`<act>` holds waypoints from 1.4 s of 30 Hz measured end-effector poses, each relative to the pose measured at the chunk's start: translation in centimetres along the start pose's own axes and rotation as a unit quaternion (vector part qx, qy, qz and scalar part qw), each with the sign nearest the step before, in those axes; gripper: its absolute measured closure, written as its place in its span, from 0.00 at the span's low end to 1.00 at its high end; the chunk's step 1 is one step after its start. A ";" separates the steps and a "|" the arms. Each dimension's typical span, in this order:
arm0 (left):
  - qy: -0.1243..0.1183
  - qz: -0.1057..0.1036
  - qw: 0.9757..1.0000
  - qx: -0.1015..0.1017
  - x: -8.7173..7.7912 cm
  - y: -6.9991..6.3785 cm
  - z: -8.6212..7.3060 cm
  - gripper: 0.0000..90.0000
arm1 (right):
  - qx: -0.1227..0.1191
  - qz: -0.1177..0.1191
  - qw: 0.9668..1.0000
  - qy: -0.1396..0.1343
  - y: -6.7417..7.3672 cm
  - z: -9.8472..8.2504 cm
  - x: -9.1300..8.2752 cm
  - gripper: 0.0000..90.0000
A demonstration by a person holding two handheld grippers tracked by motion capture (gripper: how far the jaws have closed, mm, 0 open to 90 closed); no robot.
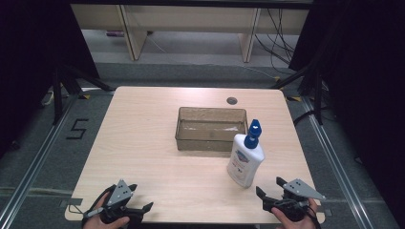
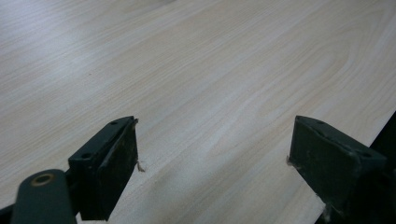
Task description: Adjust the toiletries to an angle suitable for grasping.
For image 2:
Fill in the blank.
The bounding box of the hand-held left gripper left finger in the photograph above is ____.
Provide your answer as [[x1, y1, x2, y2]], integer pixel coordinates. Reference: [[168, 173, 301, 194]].
[[67, 116, 139, 222]]

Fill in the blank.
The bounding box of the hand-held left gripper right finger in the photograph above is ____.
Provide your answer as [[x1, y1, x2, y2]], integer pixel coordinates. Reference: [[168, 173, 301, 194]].
[[287, 115, 389, 218]]

